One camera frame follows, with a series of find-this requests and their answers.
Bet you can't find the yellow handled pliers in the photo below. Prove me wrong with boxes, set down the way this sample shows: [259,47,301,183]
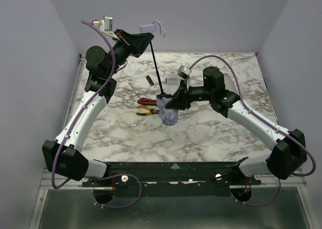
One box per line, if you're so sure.
[135,105,160,116]

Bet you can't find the mint green umbrella case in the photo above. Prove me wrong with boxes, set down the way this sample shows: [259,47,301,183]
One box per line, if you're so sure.
[223,73,238,95]

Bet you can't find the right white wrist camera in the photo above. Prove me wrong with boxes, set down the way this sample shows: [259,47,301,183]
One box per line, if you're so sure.
[177,65,192,87]

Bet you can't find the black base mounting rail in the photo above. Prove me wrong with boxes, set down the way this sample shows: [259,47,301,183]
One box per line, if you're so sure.
[83,162,261,197]

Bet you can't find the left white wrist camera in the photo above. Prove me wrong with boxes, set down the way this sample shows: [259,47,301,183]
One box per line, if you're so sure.
[92,16,115,37]

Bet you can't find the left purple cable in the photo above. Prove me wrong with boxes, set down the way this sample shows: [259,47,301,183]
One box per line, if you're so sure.
[51,20,142,209]

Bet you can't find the aluminium extrusion frame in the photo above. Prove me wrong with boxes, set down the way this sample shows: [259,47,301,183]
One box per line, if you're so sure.
[39,170,307,190]

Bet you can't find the purple umbrella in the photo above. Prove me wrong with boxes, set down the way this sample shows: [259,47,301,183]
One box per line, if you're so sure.
[139,20,179,126]

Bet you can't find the clear plastic screw box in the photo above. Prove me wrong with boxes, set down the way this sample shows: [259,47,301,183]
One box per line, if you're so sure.
[166,73,183,95]

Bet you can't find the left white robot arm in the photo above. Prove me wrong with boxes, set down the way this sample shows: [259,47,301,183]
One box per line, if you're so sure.
[42,29,154,181]

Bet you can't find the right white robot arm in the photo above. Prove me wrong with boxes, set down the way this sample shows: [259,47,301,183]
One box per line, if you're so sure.
[166,66,307,180]

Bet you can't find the red black utility knife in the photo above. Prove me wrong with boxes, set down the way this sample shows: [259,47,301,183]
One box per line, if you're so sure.
[137,98,157,106]

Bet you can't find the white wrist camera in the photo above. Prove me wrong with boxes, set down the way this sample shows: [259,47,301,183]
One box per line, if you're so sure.
[177,65,192,87]
[92,16,115,37]

